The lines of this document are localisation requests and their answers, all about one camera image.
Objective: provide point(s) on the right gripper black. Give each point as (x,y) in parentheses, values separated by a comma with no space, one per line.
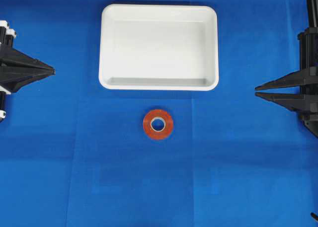
(306,102)

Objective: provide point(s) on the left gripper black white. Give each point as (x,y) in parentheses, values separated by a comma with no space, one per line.
(13,57)

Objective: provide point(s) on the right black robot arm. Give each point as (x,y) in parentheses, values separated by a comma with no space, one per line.
(312,8)

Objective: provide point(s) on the white rectangular plastic case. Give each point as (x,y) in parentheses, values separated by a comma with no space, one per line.
(159,47)

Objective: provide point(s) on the orange tape roll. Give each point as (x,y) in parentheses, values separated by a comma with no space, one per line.
(165,117)

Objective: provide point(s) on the blue table cloth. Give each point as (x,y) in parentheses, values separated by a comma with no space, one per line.
(75,154)

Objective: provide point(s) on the black cable tip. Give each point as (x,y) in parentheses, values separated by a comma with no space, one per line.
(314,216)

